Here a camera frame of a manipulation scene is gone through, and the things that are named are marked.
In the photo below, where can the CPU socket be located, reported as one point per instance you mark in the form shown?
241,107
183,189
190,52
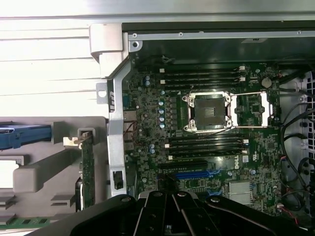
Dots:
208,113

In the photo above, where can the black expansion slot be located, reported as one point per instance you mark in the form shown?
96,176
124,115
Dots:
182,165

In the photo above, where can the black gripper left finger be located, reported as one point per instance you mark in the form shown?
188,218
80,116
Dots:
152,216

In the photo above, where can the blue expansion slot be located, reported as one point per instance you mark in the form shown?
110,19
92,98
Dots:
194,175

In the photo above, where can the RAM slot black latches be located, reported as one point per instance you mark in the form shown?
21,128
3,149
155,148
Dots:
206,149
197,86
201,75
206,138

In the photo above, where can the open black PC case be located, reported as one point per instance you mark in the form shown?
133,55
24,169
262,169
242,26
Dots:
118,137

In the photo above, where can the green motherboard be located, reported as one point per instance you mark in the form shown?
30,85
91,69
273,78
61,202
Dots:
258,152

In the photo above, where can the round coin battery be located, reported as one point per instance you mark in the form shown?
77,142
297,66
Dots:
266,82

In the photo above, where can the green RAM stick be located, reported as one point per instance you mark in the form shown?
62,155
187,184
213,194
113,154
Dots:
29,220

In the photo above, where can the silver disk bay cage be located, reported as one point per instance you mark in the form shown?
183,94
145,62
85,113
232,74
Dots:
310,98

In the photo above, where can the silver chipset heatsink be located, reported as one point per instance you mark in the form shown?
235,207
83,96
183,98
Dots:
240,191

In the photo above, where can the RAM slot white latches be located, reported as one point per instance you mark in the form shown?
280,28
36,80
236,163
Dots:
201,70
206,155
201,80
206,143

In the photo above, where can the metal socket cover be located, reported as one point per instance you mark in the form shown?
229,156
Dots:
265,108

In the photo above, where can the hard disk in blue caddy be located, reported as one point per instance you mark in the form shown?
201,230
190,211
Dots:
27,135

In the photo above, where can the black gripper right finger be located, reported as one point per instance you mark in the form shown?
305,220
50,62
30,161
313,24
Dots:
197,218

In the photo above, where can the grey plastic parts rack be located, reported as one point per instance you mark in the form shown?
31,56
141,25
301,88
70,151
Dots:
44,169

